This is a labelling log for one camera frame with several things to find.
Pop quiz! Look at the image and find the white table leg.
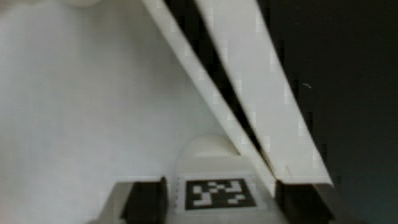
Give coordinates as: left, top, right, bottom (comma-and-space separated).
169, 135, 288, 224

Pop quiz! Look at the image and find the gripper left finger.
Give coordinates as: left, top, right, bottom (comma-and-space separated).
94, 177, 169, 224

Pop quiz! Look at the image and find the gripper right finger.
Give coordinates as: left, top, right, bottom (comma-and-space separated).
272, 179, 369, 224

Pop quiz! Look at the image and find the white square tabletop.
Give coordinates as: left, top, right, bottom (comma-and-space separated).
0, 0, 281, 224

